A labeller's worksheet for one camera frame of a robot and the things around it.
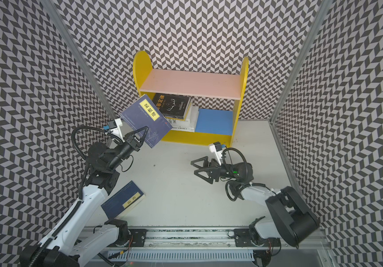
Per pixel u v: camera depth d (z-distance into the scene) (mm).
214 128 979
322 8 674
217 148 629
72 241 400
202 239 739
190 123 933
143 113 645
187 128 935
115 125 587
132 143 587
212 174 587
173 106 907
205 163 699
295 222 425
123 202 807
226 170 636
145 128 652
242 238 730
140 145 629
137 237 725
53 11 721
